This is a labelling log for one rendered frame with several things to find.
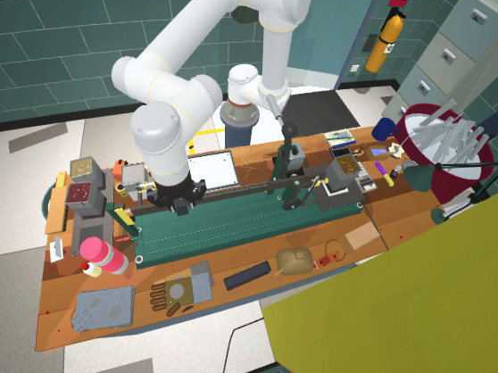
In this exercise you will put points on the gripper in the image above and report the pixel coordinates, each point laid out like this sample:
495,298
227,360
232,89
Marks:
175,187

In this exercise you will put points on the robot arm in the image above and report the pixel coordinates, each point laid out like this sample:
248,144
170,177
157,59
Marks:
183,53

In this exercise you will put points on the yellow fractional poise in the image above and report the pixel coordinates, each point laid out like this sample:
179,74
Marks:
149,186

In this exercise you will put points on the empty grey tin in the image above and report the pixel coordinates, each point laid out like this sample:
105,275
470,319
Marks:
134,175

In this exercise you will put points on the yellow beam pointer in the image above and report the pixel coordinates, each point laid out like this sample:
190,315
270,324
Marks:
124,216

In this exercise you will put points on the dark scale beam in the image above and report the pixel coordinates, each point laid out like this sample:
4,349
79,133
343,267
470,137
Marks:
249,190

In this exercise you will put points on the grey tin red sample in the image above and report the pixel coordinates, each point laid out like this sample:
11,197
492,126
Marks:
83,198

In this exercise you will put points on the grey tin gold sample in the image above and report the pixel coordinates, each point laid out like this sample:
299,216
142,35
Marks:
82,169

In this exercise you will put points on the grey block on scale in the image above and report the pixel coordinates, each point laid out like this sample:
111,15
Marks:
297,156

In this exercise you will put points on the dark grey scale platform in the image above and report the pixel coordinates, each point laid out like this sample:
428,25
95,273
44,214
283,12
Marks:
338,200

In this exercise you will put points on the black floor mat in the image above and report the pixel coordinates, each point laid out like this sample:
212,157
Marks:
319,111

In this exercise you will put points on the grey tin gold contents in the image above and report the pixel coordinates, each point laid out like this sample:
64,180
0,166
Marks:
344,171

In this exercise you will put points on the tan mat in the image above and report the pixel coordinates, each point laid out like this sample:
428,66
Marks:
361,235

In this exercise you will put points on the pink bottle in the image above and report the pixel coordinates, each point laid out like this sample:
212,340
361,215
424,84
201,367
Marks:
103,255

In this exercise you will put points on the grey pad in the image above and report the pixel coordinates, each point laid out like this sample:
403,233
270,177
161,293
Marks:
202,282

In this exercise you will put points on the brown work glove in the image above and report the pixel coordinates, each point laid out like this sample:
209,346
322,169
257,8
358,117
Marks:
173,294

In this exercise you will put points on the small yellow red-capped bottle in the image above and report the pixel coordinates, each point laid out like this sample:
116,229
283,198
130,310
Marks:
92,270

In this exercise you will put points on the dark blue case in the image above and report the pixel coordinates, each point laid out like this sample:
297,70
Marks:
247,275

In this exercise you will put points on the yellow block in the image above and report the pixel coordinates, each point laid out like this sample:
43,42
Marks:
61,179

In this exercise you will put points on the wooden board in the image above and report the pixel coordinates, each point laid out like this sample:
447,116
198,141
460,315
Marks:
55,212

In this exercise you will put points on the grey cloth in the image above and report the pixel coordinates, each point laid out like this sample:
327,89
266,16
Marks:
105,307

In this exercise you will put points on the green round bin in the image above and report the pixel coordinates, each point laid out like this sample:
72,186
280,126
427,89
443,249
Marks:
46,200

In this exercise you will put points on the black knob lever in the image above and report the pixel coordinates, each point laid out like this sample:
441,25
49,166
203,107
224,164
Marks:
289,138

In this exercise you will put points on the tan pouch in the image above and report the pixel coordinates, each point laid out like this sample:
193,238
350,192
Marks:
293,261

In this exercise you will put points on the black box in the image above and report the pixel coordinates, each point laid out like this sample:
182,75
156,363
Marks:
341,152

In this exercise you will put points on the calculator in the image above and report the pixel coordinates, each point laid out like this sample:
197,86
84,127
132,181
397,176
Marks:
340,137

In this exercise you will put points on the white grey device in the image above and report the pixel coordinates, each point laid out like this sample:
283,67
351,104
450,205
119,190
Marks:
367,182

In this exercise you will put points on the brown clipboard blue note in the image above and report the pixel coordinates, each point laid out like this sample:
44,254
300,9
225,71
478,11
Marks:
377,152

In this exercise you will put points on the purple yellow marker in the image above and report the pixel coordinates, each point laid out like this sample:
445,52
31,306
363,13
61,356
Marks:
384,174

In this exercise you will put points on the blue mug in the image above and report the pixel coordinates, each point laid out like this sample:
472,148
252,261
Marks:
383,128

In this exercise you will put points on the small black bottle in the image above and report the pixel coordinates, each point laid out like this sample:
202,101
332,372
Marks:
396,172

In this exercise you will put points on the cream crumpled paper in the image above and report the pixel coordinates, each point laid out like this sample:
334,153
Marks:
397,150

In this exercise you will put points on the olive yellow box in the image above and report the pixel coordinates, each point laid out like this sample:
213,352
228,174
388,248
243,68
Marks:
389,294

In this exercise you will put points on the green desk lamp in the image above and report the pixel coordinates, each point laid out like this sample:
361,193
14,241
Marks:
418,175

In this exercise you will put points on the yellow fire extinguisher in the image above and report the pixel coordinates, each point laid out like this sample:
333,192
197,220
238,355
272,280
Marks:
383,43

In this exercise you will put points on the white tube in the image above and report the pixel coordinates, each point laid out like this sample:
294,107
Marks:
435,115
465,140

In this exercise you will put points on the red bin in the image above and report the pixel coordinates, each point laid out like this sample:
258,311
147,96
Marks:
459,187

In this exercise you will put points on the grey filing cabinet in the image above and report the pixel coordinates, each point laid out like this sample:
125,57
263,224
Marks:
447,53

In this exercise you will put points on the green beam post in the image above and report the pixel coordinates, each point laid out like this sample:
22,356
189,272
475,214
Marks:
130,224

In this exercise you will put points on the white board grey frame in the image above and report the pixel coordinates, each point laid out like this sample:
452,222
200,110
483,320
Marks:
214,169

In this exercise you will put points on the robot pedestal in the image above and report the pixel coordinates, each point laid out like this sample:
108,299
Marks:
239,125

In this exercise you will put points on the white angle bracket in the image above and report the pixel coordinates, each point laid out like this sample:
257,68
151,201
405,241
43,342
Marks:
334,192

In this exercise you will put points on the white wall socket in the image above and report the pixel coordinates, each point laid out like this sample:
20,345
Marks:
354,68

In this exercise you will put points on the dark wall plate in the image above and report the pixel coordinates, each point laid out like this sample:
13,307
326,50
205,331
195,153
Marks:
370,43

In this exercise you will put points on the blue grey door frame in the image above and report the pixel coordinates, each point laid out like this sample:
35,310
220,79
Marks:
361,29

